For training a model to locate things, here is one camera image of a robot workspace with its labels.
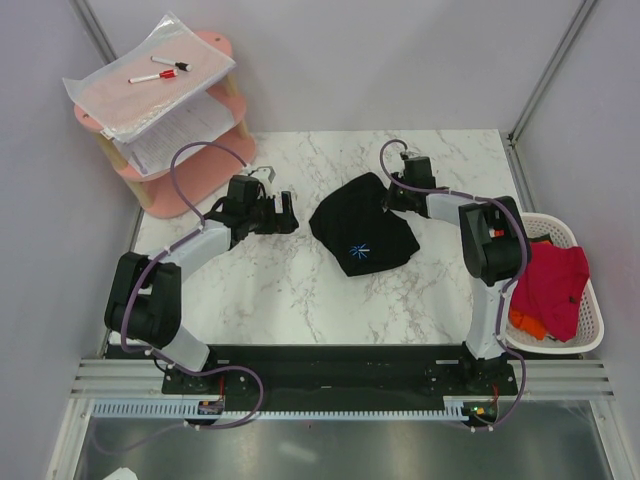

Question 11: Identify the plastic sleeve with pink paper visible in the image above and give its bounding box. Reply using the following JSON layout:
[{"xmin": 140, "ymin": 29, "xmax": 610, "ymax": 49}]
[{"xmin": 63, "ymin": 12, "xmax": 236, "ymax": 143}]

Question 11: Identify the red cap whiteboard marker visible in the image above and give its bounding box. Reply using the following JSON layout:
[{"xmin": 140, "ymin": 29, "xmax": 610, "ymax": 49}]
[{"xmin": 128, "ymin": 69, "xmax": 178, "ymax": 84}]

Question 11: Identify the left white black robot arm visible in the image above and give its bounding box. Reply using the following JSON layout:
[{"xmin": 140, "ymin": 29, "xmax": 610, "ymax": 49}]
[{"xmin": 104, "ymin": 167, "xmax": 299, "ymax": 393}]

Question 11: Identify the aluminium frame rail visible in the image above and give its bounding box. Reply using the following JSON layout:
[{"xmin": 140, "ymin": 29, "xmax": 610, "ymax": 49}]
[{"xmin": 71, "ymin": 359, "xmax": 613, "ymax": 400}]

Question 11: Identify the black t shirt blue logo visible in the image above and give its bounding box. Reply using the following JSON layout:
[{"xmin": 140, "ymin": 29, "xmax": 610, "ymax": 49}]
[{"xmin": 309, "ymin": 172, "xmax": 420, "ymax": 277}]

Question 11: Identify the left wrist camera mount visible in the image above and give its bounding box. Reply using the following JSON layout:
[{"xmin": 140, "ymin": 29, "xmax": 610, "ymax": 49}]
[{"xmin": 247, "ymin": 166, "xmax": 276, "ymax": 186}]

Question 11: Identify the black cap whiteboard marker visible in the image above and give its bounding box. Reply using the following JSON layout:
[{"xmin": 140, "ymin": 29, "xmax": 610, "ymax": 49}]
[{"xmin": 150, "ymin": 55, "xmax": 192, "ymax": 72}]

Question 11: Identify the magenta t shirt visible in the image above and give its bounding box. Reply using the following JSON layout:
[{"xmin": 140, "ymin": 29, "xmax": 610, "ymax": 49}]
[{"xmin": 509, "ymin": 243, "xmax": 590, "ymax": 342}]

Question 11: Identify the white paper scrap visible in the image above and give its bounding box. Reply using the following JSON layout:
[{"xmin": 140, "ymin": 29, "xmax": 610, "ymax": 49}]
[{"xmin": 103, "ymin": 467, "xmax": 138, "ymax": 480}]

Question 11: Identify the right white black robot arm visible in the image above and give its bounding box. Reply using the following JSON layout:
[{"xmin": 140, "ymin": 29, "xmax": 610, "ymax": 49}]
[{"xmin": 382, "ymin": 152, "xmax": 532, "ymax": 394}]

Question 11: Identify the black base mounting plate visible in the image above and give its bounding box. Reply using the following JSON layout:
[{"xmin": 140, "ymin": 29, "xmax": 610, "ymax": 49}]
[{"xmin": 102, "ymin": 343, "xmax": 516, "ymax": 412}]

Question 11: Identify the orange t shirt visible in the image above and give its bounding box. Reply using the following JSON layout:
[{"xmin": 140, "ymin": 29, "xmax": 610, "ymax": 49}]
[{"xmin": 509, "ymin": 308, "xmax": 548, "ymax": 340}]

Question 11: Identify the white slotted cable duct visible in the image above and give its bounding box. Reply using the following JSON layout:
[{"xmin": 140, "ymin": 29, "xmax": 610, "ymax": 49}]
[{"xmin": 91, "ymin": 399, "xmax": 497, "ymax": 421}]

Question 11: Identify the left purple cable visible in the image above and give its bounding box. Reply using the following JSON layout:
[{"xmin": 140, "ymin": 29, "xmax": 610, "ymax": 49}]
[{"xmin": 89, "ymin": 142, "xmax": 266, "ymax": 455}]

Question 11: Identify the pink three tier shelf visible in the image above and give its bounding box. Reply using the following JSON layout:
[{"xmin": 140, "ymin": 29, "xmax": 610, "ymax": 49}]
[{"xmin": 74, "ymin": 32, "xmax": 256, "ymax": 218}]

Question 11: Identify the white plastic laundry basket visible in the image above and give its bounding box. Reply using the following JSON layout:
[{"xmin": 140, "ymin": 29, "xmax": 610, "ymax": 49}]
[{"xmin": 506, "ymin": 213, "xmax": 604, "ymax": 355}]

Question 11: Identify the dark green t shirt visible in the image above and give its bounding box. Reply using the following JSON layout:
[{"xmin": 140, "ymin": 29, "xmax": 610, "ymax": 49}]
[{"xmin": 529, "ymin": 234, "xmax": 553, "ymax": 245}]

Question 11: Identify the purple pen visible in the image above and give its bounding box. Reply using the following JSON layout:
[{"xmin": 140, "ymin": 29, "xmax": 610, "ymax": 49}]
[{"xmin": 130, "ymin": 152, "xmax": 147, "ymax": 176}]

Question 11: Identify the printed paper stack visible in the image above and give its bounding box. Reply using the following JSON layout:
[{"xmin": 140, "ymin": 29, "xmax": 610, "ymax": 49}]
[{"xmin": 114, "ymin": 92, "xmax": 234, "ymax": 177}]

